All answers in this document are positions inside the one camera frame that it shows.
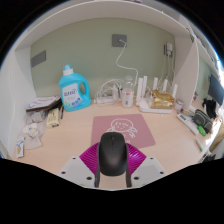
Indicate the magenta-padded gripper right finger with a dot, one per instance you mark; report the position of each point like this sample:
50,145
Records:
136,160

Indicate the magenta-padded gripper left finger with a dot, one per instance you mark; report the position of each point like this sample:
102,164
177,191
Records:
89,160

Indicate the black computer mouse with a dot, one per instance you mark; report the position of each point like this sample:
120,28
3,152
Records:
112,153

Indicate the pink mouse pad with drawing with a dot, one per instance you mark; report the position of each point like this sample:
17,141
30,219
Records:
140,131

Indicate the white router with antennas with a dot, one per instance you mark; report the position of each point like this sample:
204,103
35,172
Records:
145,106

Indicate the small beige box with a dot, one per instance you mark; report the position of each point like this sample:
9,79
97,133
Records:
52,117

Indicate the white power strip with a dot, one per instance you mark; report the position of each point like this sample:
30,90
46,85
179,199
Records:
104,100

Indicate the clear plastic bags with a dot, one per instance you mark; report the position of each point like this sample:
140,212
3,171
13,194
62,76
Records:
33,131

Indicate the white remote control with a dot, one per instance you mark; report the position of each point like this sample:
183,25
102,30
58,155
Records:
187,123

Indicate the clear plastic bottle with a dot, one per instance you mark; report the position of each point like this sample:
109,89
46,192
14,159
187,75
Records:
127,96

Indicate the white pen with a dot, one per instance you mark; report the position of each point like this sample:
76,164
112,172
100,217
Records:
199,144

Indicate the gold snack bag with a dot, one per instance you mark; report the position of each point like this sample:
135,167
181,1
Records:
162,100

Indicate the blue detergent bottle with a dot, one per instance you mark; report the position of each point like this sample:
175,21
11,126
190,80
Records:
71,93

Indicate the small round jar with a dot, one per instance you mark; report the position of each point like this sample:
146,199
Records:
179,105

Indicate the small white sachet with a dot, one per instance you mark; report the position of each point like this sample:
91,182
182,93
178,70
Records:
20,146

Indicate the stack of books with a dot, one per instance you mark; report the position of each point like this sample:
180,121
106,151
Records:
43,102

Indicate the black zip pouch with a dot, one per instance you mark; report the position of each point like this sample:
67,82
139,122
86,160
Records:
202,120

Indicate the black bag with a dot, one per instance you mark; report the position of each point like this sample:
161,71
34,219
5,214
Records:
210,107

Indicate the white desk shelf unit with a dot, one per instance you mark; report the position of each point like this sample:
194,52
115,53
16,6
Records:
186,73

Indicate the black monitor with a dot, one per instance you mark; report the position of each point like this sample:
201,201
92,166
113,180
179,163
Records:
216,89

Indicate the grey blank wall plate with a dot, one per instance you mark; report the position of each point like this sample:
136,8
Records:
38,58

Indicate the white wall adapter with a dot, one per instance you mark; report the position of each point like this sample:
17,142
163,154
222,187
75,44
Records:
169,48

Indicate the grey wall socket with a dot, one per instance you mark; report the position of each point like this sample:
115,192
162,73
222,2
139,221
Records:
118,40

